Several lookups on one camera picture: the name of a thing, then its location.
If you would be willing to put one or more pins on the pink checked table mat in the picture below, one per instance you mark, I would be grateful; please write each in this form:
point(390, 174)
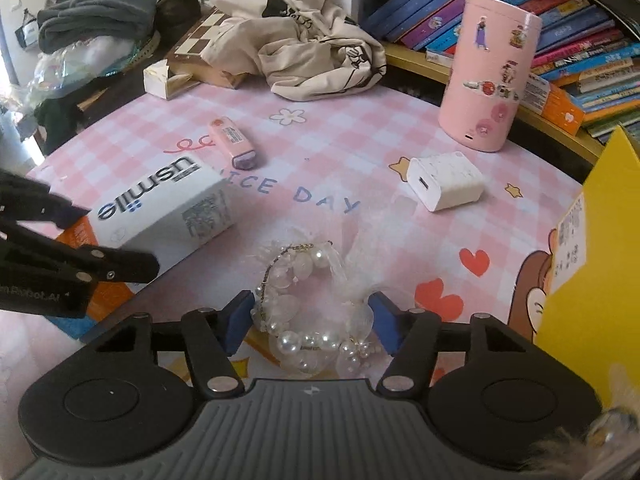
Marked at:
point(350, 125)

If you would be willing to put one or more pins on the row of colourful books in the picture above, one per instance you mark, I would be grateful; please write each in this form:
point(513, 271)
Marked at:
point(575, 35)

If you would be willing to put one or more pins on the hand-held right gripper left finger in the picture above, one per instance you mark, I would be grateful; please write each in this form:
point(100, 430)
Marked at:
point(239, 320)

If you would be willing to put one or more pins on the pink eraser stick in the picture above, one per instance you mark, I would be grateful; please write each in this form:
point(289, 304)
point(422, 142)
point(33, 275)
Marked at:
point(230, 140)

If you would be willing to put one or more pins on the beige tote bag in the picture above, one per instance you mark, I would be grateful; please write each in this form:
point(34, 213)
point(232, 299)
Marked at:
point(300, 45)

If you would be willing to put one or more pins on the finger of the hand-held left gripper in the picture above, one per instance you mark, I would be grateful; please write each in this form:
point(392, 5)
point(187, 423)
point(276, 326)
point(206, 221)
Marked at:
point(45, 205)
point(120, 266)

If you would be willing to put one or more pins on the white and yellow bookshelf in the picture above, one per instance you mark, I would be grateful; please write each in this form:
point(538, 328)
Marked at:
point(425, 67)

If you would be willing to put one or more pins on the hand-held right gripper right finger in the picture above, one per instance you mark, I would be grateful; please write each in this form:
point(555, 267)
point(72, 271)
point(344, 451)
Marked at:
point(385, 322)

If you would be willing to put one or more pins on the white and orange toothpaste box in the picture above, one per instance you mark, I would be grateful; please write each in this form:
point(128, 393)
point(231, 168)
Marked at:
point(160, 205)

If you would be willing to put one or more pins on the white pearl scrunchie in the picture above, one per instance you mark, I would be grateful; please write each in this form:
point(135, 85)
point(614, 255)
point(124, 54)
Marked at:
point(290, 342)

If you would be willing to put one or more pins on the black bag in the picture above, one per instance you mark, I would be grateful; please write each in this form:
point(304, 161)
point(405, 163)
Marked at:
point(177, 5)

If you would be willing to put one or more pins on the pink cylinder with stickers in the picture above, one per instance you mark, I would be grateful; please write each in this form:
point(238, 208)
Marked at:
point(485, 85)

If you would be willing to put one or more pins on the white charger plug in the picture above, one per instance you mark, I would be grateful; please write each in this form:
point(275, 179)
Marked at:
point(445, 182)

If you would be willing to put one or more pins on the fuzzy beige pompom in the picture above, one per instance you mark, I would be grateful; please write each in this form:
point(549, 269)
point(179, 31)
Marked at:
point(615, 410)

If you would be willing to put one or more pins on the wooden chessboard box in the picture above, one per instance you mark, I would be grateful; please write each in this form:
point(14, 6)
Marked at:
point(200, 35)

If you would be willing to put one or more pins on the clear plastic bag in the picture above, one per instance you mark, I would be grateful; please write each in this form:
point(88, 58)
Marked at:
point(65, 67)

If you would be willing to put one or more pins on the yellow cardboard box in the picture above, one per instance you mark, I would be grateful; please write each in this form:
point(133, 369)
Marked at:
point(595, 310)

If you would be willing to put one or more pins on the grey blanket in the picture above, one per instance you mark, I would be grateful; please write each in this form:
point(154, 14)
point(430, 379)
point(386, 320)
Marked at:
point(95, 15)

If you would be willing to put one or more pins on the white tissue box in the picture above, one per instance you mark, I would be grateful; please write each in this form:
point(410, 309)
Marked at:
point(157, 80)

